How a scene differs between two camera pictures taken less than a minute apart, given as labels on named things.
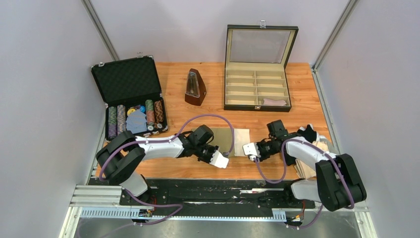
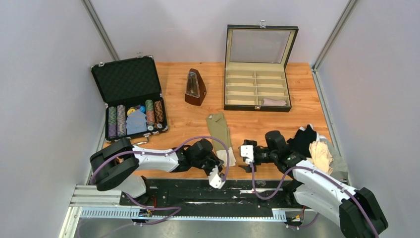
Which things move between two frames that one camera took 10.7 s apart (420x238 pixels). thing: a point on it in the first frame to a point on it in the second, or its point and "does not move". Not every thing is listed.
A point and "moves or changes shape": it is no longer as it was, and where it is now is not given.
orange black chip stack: [159, 111] does not move
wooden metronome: [195, 90] does not move
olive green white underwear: [223, 138] moves or changes shape
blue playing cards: [137, 122] does not move
